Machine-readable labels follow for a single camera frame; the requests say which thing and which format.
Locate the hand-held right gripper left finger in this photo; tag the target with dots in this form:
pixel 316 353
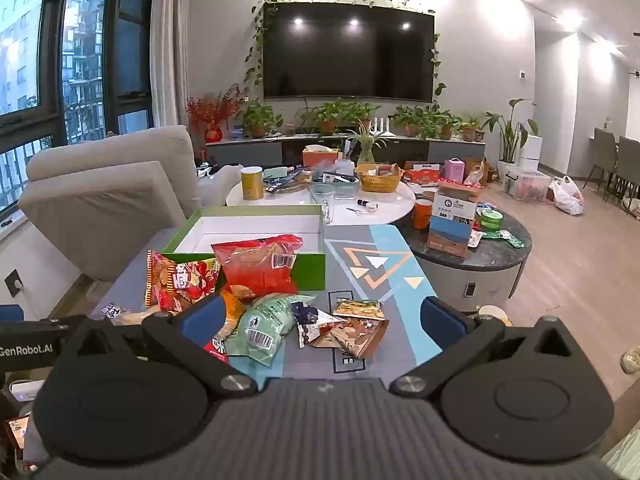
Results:
pixel 205 317

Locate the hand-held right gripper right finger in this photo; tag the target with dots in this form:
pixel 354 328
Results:
pixel 442 320

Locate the orange red snack packet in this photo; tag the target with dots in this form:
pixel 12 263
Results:
pixel 232 312

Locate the red printed snack packet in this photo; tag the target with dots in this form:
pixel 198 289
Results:
pixel 175 280

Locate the beige snack packet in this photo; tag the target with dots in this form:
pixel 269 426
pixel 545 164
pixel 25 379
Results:
pixel 140 316

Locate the clear red snack packet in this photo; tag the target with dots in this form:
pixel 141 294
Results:
pixel 255 265

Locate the small yellow green snack packet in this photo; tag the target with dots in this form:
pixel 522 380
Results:
pixel 359 309

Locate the small black white packet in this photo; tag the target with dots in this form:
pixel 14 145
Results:
pixel 112 310

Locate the brown snack packet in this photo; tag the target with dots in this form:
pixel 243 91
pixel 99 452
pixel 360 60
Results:
pixel 352 337

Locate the green gift box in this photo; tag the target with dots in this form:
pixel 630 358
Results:
pixel 250 222

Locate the dark blue snack packet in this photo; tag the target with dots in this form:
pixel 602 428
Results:
pixel 310 322

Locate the white small device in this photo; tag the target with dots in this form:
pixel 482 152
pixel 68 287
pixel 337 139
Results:
pixel 27 390

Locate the blue grey patterned table mat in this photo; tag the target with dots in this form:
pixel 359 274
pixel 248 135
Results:
pixel 400 300

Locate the dark round coffee table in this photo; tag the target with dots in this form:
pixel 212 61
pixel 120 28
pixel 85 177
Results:
pixel 460 272

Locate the blue brown cardboard box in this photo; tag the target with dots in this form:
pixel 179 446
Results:
pixel 450 230

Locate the green flat packet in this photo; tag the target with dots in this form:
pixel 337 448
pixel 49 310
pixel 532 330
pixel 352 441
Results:
pixel 510 240

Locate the orange cup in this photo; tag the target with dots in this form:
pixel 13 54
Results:
pixel 421 216

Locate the green tape rolls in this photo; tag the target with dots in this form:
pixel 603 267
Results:
pixel 489 219

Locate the white round table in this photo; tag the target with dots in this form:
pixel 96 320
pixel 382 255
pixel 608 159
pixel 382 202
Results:
pixel 385 205

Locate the small black white bottle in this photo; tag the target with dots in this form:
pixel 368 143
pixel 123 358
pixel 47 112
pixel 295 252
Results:
pixel 367 204

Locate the yellow can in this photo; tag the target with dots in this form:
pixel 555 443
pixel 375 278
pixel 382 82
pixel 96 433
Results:
pixel 252 185

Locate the red flat box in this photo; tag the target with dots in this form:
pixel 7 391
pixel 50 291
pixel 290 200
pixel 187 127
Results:
pixel 422 176

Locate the pink box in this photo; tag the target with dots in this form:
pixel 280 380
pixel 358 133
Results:
pixel 454 170

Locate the yellow woven basket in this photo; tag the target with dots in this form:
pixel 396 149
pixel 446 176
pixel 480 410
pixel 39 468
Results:
pixel 380 182

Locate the beige sofa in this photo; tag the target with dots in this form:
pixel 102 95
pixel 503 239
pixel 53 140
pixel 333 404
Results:
pixel 110 195

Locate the clear plastic storage bin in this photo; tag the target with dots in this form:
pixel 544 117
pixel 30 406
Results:
pixel 527 187

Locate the dark blue flat packet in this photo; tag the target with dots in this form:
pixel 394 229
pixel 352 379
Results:
pixel 287 182

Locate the glass mug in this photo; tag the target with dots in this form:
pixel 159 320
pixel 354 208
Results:
pixel 322 202

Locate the teal tray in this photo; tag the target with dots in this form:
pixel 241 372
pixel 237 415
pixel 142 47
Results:
pixel 345 185

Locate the grey television console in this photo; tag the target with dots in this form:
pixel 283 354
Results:
pixel 250 152

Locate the white plastic bag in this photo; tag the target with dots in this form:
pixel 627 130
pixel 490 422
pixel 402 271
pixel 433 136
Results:
pixel 567 197

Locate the glass vase with plant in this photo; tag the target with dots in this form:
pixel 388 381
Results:
pixel 367 147

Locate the white air purifier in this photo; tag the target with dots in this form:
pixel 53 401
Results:
pixel 531 152

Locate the beige slipper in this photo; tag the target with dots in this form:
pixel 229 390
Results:
pixel 631 360

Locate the potted green plant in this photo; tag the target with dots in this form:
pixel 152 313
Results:
pixel 470 129
pixel 335 115
pixel 260 117
pixel 425 120

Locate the tall large leaf plant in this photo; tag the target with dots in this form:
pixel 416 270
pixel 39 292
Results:
pixel 510 135

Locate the orange tissue box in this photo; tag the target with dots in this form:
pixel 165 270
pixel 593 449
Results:
pixel 320 157

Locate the red flower arrangement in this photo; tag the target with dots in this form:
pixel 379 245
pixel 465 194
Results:
pixel 212 110

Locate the grey dining chair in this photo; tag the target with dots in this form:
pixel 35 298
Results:
pixel 627 165
pixel 600 155

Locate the white curtain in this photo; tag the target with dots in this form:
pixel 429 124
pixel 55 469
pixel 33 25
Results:
pixel 170 45

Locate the trailing vine plant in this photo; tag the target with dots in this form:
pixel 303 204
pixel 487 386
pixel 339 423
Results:
pixel 257 45

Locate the dark framed window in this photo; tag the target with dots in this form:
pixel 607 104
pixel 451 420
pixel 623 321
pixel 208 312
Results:
pixel 80 50

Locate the wall socket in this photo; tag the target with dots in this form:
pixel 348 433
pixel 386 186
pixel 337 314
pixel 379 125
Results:
pixel 14 282

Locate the black wall television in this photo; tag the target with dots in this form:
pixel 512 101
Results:
pixel 350 50

